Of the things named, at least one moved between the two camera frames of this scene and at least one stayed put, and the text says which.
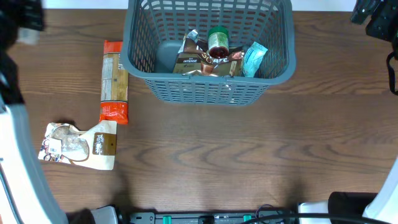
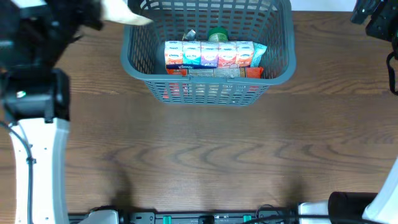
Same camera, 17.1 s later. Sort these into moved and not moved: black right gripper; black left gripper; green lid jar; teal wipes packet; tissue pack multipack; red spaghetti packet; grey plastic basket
Moved: tissue pack multipack; black left gripper; red spaghetti packet
Not moved: green lid jar; teal wipes packet; grey plastic basket; black right gripper
